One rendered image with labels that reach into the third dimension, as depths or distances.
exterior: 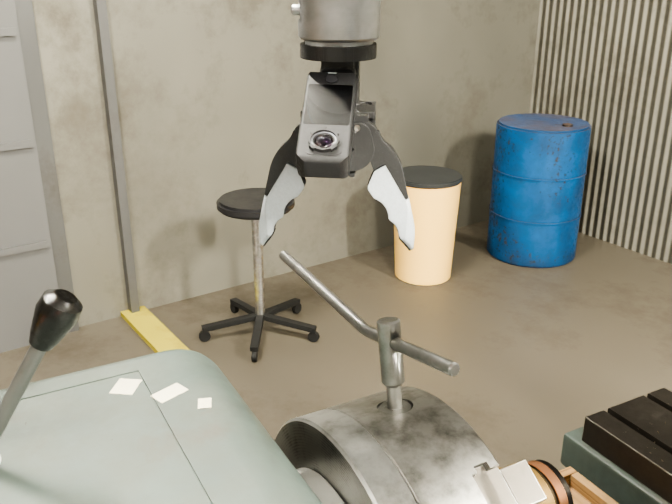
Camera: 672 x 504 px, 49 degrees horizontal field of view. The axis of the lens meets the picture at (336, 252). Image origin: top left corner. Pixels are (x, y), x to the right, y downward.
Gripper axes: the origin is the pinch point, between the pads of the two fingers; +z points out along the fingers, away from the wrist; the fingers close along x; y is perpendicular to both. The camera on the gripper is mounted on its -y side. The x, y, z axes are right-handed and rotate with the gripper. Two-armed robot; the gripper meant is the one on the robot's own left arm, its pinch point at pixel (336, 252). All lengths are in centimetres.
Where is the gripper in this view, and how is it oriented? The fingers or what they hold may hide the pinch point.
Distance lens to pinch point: 73.6
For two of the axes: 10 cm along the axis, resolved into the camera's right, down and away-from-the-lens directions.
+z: 0.0, 9.3, 3.7
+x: -10.0, -0.3, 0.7
